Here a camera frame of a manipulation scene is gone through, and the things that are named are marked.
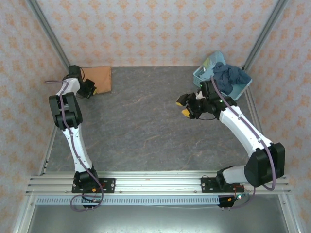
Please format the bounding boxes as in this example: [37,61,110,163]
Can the orange printed t-shirt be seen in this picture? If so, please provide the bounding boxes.
[81,66,113,95]

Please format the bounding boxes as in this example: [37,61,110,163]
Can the light blue plastic basket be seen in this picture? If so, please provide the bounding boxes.
[193,65,253,101]

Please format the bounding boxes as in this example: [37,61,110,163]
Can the dark blue t-shirt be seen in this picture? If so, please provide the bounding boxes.
[210,62,252,95]

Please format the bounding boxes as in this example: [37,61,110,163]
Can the right small circuit board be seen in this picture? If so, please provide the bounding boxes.
[227,191,251,203]

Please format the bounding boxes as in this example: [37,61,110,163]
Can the small circuit board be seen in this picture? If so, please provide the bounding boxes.
[227,191,251,203]
[81,195,102,204]

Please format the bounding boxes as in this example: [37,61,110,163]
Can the left small circuit board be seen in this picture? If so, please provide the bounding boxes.
[81,195,102,204]

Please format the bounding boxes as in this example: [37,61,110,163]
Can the grey metal sheet panel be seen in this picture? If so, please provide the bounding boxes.
[26,204,291,233]

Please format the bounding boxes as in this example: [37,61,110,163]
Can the left aluminium frame post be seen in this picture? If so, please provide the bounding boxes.
[26,0,74,74]

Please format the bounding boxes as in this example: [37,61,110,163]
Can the aluminium frame post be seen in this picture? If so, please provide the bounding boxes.
[242,0,290,71]
[26,0,74,74]

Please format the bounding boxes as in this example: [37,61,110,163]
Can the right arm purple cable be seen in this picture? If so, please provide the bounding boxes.
[209,76,276,211]

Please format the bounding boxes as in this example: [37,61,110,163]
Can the left aluminium table rail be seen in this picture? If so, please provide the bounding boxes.
[38,69,73,176]

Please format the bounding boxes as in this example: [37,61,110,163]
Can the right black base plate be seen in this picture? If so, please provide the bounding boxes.
[201,176,245,194]

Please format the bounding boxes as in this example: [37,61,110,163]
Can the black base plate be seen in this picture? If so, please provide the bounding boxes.
[71,177,116,194]
[201,176,245,194]

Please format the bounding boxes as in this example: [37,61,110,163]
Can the aluminium mounting rail beam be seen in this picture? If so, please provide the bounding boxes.
[26,170,291,195]

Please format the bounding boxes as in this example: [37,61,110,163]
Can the right aluminium frame post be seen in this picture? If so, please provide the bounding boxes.
[242,0,290,71]

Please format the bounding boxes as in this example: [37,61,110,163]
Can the white slotted cable duct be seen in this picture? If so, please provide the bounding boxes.
[36,196,221,206]

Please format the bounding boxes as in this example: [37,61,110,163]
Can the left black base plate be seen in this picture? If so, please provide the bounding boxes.
[71,177,116,194]

